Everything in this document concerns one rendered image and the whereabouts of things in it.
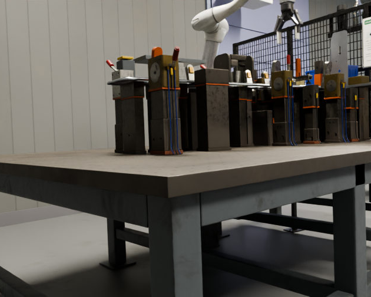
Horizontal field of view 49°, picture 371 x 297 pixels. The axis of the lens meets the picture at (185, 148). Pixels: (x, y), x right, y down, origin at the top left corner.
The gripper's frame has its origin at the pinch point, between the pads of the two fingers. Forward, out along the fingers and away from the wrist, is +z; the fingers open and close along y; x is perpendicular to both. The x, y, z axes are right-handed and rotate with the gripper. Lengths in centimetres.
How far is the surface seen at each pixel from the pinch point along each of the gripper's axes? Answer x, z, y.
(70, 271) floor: -113, 130, -67
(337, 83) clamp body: -8.6, 30.7, 38.1
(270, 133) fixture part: -38, 54, 21
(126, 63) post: -97, 17, -16
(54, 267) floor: -118, 130, -81
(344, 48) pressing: 26.5, 6.3, 19.0
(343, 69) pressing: 26.5, 18.7, 17.5
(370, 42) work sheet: 54, 0, 18
